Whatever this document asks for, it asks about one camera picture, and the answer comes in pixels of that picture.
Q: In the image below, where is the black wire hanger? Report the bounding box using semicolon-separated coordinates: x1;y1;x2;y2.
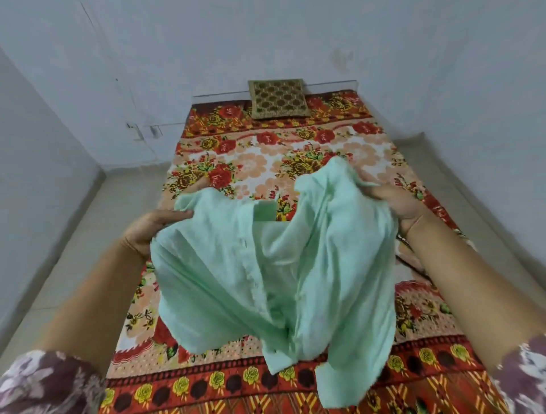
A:
395;238;428;279

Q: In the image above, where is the thin wall cable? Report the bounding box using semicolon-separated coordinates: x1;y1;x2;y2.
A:
80;0;142;125

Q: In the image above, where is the floral bedsheet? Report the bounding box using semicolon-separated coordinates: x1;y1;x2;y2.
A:
99;89;511;414

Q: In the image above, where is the person's left hand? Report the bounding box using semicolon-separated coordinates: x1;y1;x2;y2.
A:
120;209;195;260

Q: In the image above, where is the person's right forearm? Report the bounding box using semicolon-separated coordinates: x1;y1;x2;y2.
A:
404;212;546;372

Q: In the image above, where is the person's left forearm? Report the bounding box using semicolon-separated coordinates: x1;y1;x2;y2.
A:
33;238;149;377

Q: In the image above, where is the white bed frame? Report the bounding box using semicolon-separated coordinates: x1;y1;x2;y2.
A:
192;80;359;106

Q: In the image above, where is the person's right hand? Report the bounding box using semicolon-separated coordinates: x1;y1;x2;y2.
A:
355;168;431;238

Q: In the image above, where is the olive gold patterned cushion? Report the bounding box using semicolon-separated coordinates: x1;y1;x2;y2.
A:
247;78;311;121

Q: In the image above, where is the mint green shirt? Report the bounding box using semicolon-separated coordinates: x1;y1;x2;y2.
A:
150;155;400;410

